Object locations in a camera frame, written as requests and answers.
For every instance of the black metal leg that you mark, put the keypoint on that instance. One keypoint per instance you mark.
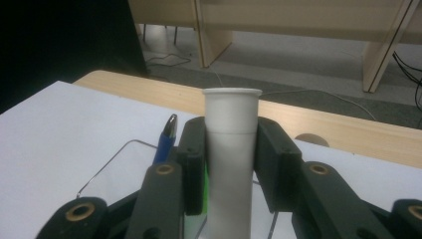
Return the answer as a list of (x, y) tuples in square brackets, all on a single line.
[(175, 35)]

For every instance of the light wooden desk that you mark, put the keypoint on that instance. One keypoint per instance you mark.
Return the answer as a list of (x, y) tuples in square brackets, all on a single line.
[(298, 16)]

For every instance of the white board table cover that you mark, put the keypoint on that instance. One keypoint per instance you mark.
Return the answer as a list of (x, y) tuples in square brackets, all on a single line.
[(66, 139)]

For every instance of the black curtain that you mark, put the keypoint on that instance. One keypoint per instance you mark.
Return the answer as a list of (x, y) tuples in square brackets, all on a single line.
[(66, 40)]

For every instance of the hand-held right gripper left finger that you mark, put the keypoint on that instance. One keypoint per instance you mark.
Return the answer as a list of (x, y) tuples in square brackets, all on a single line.
[(195, 166)]

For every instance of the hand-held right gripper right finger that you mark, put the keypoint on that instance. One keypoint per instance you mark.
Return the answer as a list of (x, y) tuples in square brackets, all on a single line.
[(278, 172)]

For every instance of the white marker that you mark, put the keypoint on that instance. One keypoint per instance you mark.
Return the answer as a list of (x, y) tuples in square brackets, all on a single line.
[(232, 149)]

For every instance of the clear acrylic pen holder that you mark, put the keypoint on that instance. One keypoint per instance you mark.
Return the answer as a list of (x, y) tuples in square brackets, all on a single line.
[(109, 166)]

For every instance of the blue ballpoint pen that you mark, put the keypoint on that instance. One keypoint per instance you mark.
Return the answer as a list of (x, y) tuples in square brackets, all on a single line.
[(164, 142)]

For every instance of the green highlighter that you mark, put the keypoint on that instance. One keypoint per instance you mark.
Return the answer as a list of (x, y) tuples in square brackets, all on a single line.
[(206, 192)]

